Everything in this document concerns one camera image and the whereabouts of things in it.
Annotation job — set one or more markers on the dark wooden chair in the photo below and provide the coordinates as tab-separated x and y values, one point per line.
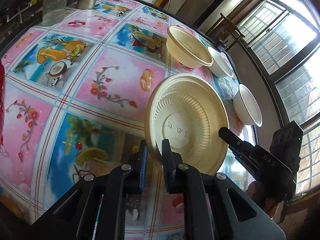
228	28

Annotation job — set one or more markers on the white standing air conditioner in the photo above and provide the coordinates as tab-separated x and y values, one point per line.
212	15

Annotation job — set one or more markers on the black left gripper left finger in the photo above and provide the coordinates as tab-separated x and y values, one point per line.
94	208

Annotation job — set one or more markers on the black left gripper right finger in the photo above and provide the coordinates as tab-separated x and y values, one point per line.
214	206

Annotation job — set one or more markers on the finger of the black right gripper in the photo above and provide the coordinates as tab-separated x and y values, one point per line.
241	149

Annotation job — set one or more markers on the clear plastic water bottle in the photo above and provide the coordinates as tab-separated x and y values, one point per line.
53	11

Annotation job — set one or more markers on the beige ribbed plastic bowl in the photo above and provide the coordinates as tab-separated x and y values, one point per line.
187	111

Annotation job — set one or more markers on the red scalloped plastic plate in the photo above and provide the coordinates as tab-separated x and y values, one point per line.
2	96

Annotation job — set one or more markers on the white paper bowl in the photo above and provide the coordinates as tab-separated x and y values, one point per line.
246	107
220	67

